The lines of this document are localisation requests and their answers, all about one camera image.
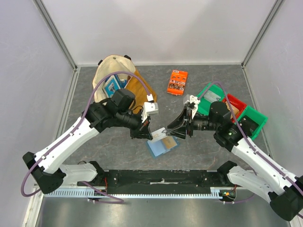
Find black cards in bin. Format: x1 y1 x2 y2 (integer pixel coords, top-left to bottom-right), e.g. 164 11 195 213
240 115 259 137

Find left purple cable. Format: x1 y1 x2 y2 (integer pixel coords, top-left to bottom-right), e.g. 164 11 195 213
20 70 153 204

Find tan tote bag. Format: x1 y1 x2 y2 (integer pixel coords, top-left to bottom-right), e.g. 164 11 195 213
92 54 157 114

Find gold card in holder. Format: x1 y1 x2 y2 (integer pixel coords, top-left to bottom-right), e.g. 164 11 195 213
161 136 178 150

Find green bin far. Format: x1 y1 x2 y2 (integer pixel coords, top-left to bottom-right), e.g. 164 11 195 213
197 85 225 115

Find slotted cable duct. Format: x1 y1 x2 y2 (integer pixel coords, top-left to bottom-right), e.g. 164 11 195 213
45 186 222 199

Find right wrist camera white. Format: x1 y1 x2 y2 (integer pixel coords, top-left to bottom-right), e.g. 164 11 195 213
183 95 200 120

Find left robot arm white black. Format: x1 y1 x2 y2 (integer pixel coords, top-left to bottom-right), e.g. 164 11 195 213
23 88 158 194

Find blue card holder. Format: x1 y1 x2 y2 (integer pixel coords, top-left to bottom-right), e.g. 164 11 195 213
146 137 179 158

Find silver white credit card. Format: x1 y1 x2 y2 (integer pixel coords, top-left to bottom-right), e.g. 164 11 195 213
151 127 167 142

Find purple cable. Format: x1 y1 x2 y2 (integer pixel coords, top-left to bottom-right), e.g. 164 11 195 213
20 70 153 204
197 81 303 219

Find red bin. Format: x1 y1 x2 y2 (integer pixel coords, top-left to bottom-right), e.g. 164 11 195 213
227 94 247 119

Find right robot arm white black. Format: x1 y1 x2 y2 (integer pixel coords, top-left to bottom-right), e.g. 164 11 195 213
167 101 303 221

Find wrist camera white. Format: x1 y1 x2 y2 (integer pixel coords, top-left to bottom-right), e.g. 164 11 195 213
141 102 159 122
183 95 200 120

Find silver cards in bin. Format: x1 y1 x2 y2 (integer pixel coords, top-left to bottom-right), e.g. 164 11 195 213
203 90 221 103

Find right aluminium frame post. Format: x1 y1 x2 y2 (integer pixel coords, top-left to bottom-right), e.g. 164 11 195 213
241 0 284 69

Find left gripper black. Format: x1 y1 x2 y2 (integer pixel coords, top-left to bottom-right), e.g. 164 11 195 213
116 109 153 140

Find aluminium frame post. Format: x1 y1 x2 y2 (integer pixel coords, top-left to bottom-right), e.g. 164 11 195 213
33 0 78 70
241 0 284 69

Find gold cards in bin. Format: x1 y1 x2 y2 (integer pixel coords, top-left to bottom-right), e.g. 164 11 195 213
225 101 239 116

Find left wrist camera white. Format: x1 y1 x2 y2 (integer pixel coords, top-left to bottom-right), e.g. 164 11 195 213
141 102 159 122

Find blue box in bag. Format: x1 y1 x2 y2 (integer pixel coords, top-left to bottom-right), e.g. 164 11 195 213
102 74 128 98

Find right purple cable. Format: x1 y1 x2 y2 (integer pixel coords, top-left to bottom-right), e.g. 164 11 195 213
197 81 303 219

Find green bin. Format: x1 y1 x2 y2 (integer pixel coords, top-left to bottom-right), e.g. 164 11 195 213
197 85 225 115
237 105 268 140

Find green bin near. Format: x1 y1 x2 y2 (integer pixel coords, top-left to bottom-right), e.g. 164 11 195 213
237 105 268 140

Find left aluminium frame post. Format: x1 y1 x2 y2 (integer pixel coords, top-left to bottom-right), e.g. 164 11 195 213
33 0 78 70

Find orange screw box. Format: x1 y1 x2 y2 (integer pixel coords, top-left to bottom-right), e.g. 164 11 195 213
167 70 188 96

